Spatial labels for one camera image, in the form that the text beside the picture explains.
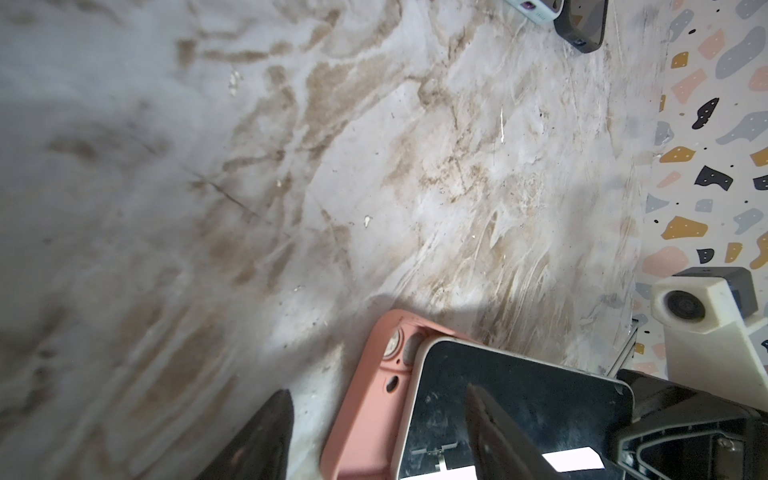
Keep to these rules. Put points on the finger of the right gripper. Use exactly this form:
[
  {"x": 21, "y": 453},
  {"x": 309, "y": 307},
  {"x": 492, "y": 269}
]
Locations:
[{"x": 681, "y": 433}]

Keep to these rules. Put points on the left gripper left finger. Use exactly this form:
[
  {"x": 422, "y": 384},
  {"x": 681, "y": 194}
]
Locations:
[{"x": 260, "y": 450}]

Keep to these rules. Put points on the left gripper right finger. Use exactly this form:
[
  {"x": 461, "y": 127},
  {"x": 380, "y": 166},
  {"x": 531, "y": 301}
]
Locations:
[{"x": 500, "y": 449}]

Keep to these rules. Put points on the black phone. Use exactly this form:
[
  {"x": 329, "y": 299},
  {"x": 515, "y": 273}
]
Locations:
[{"x": 568, "y": 415}]

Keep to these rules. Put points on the pink phone case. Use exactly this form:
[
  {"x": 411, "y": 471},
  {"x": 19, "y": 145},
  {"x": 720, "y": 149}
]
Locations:
[{"x": 363, "y": 438}]

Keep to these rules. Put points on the black phone case camera cutout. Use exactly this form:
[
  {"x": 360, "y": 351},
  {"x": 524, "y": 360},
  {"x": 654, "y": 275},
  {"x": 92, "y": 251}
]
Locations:
[{"x": 582, "y": 23}]

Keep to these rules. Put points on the light blue phone case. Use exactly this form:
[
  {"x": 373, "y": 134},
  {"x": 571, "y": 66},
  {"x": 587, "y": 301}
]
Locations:
[{"x": 538, "y": 11}]

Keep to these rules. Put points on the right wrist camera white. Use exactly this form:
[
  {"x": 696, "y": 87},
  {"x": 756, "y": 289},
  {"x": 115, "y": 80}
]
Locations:
[{"x": 709, "y": 315}]

